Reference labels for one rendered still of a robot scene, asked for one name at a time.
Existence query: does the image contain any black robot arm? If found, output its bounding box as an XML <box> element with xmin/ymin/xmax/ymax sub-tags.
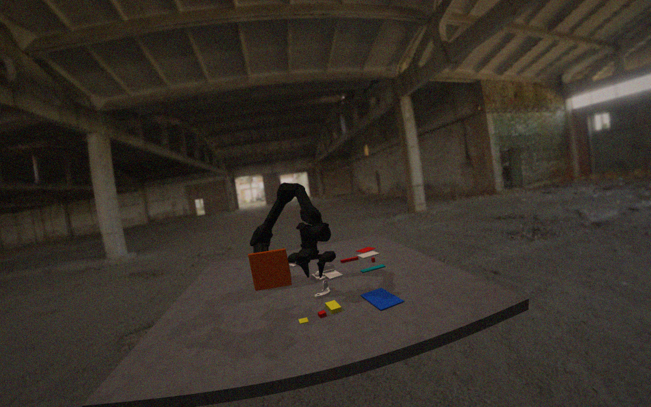
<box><xmin>250</xmin><ymin>182</ymin><xmax>331</xmax><ymax>263</ymax></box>

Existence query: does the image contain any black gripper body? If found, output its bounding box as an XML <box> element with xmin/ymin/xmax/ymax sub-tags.
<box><xmin>288</xmin><ymin>241</ymin><xmax>336</xmax><ymax>263</ymax></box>

